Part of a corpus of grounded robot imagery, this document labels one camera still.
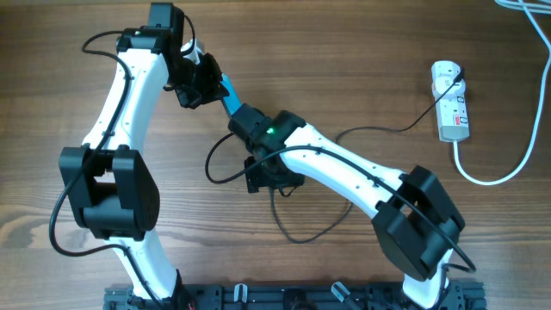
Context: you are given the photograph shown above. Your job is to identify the teal screen Galaxy smartphone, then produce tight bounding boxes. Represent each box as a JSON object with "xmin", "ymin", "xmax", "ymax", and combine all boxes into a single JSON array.
[{"xmin": 221, "ymin": 73, "xmax": 242, "ymax": 118}]

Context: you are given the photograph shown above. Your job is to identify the white power strip socket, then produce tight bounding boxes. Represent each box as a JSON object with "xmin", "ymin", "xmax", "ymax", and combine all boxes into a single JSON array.
[{"xmin": 431, "ymin": 60, "xmax": 470, "ymax": 142}]

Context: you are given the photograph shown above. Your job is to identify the black USB charging cable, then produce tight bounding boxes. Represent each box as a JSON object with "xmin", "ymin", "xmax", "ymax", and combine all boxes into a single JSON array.
[{"xmin": 268, "ymin": 67, "xmax": 466, "ymax": 245}]

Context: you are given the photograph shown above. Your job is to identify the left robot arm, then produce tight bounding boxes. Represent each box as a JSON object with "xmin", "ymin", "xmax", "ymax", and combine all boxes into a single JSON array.
[{"xmin": 59, "ymin": 3, "xmax": 240, "ymax": 309}]

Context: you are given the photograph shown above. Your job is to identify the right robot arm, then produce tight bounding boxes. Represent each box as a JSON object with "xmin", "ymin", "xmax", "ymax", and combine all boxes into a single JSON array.
[{"xmin": 226, "ymin": 104, "xmax": 465, "ymax": 309}]

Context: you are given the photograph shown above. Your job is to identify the white charger plug adapter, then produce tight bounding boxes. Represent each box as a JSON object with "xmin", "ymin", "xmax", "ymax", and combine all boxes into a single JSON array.
[{"xmin": 431, "ymin": 76, "xmax": 466, "ymax": 99}]

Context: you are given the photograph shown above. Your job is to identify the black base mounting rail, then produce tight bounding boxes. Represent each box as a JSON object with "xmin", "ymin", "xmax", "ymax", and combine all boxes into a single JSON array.
[{"xmin": 102, "ymin": 282, "xmax": 487, "ymax": 310}]

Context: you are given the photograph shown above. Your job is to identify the white power strip cord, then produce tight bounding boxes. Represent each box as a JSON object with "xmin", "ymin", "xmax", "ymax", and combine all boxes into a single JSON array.
[{"xmin": 452, "ymin": 0, "xmax": 551, "ymax": 187}]

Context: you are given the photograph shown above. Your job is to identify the white cables at corner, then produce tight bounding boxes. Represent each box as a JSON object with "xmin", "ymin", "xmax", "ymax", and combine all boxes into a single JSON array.
[{"xmin": 493, "ymin": 0, "xmax": 551, "ymax": 16}]

